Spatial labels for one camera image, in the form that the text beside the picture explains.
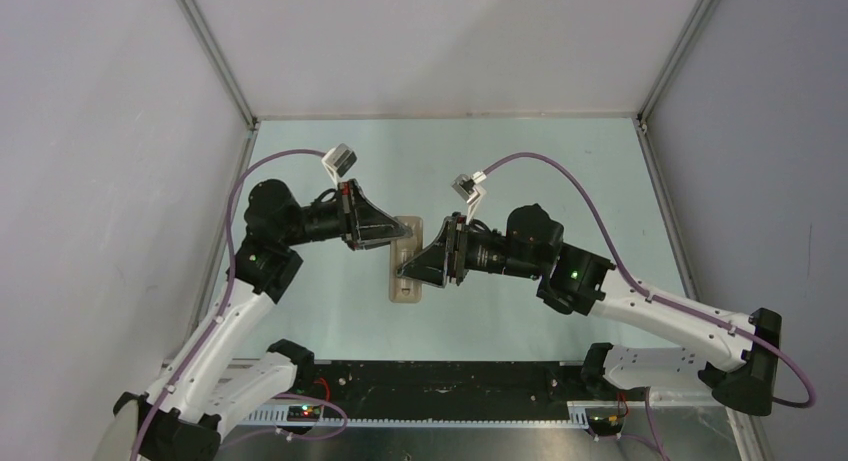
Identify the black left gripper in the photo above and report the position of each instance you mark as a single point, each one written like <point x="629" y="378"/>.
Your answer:
<point x="361" y="223"/>

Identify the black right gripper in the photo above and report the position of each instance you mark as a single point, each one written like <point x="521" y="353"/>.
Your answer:
<point x="447" y="256"/>

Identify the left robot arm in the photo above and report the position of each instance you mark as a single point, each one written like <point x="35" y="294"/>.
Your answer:
<point x="187" y="412"/>

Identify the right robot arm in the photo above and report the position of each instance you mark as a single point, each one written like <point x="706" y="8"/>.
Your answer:
<point x="714" y="349"/>

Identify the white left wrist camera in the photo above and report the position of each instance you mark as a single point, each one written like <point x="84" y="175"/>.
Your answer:
<point x="338" y="161"/>

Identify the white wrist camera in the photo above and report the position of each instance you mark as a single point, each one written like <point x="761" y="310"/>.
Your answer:
<point x="470" y="189"/>
<point x="338" y="161"/>

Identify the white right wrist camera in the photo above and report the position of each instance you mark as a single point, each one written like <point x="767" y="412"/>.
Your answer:
<point x="470" y="189"/>

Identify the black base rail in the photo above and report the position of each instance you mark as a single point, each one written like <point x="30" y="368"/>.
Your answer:
<point x="473" y="390"/>

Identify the white slotted cable duct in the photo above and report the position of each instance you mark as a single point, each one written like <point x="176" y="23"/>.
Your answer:
<point x="282" y="416"/>

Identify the left aluminium frame post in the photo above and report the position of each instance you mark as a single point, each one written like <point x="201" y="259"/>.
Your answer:
<point x="208" y="43"/>

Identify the aluminium frame post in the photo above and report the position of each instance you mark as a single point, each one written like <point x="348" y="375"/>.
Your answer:
<point x="208" y="43"/>
<point x="694" y="25"/>

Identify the right aluminium frame post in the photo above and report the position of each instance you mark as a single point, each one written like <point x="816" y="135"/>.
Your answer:
<point x="694" y="25"/>

